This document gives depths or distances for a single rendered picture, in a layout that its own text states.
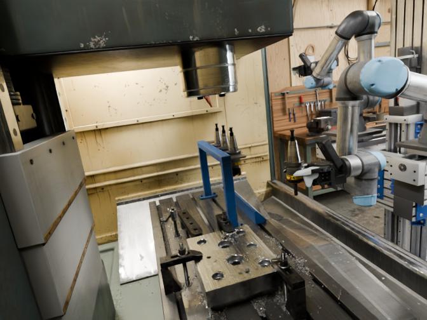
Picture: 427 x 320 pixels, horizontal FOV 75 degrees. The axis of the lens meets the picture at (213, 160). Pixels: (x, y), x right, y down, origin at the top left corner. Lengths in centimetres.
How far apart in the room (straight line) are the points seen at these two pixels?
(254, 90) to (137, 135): 82
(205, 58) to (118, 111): 112
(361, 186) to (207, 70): 68
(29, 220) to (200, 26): 53
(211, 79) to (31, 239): 52
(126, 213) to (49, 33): 133
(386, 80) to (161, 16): 70
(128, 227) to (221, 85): 122
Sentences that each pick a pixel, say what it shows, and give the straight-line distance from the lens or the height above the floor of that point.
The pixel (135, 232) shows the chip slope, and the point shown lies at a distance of 173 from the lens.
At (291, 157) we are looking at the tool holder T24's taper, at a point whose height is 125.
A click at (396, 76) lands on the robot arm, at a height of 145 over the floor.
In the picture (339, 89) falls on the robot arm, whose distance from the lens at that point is 117.
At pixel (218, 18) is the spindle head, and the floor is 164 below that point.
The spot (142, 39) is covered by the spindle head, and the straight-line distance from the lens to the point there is 68.
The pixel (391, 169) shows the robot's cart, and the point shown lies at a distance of 141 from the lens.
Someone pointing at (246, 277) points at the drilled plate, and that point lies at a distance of 81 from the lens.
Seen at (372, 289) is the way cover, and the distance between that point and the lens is 127.
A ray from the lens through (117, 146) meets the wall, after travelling 183.
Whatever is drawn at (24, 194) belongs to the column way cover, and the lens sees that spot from 62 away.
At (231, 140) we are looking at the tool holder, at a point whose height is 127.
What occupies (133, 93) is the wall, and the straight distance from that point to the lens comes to 180.
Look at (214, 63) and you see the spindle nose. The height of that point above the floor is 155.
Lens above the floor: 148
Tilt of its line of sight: 13 degrees down
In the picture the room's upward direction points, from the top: 7 degrees counter-clockwise
